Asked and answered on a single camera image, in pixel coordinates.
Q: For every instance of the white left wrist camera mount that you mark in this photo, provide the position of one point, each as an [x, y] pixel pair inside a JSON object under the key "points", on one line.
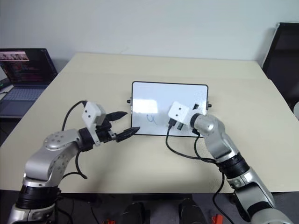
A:
{"points": [[91, 113]]}

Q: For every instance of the orange red floor object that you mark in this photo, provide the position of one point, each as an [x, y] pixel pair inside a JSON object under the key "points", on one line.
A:
{"points": [[110, 221], [217, 219]]}

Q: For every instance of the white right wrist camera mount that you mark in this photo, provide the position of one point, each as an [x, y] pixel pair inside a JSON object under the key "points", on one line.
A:
{"points": [[178, 112]]}

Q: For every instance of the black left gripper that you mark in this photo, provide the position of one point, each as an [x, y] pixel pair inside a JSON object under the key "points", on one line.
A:
{"points": [[104, 133]]}

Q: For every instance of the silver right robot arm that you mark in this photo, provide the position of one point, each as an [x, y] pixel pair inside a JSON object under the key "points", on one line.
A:
{"points": [[219, 140]]}

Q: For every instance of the small black-framed whiteboard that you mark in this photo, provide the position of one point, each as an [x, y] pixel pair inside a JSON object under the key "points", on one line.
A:
{"points": [[163, 98]]}

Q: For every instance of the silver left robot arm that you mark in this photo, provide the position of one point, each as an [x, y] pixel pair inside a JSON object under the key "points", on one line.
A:
{"points": [[53, 158]]}

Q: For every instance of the black office chair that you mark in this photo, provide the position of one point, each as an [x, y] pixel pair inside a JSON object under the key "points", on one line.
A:
{"points": [[285, 60]]}

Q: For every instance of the dark rounded shape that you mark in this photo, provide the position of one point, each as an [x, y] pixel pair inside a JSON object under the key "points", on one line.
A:
{"points": [[191, 212], [135, 213]]}

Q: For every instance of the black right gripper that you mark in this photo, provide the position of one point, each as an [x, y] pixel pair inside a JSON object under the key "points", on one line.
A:
{"points": [[180, 127]]}

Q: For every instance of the open blue laptop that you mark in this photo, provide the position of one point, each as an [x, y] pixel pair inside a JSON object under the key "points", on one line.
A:
{"points": [[25, 70]]}

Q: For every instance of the white round object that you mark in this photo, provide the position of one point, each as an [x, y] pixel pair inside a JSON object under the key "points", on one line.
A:
{"points": [[296, 109]]}

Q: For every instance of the green lit device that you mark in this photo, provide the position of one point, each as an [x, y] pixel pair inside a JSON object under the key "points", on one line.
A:
{"points": [[4, 84]]}

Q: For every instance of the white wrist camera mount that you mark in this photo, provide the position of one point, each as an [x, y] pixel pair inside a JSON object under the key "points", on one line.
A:
{"points": [[91, 113], [178, 112]]}

